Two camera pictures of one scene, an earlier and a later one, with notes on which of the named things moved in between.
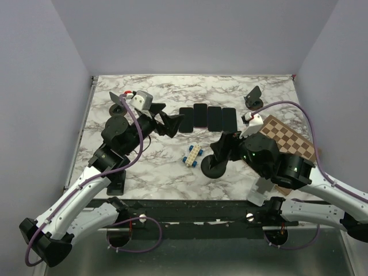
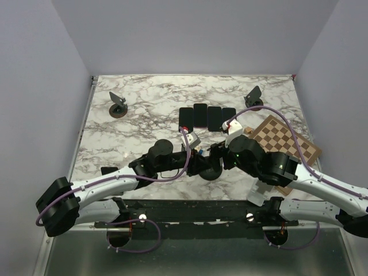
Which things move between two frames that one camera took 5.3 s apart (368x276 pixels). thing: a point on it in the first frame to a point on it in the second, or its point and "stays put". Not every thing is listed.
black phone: (187, 125) stays put
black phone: (214, 119) stays put
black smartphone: (200, 115) stays put
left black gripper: (172, 123) to (197, 163)
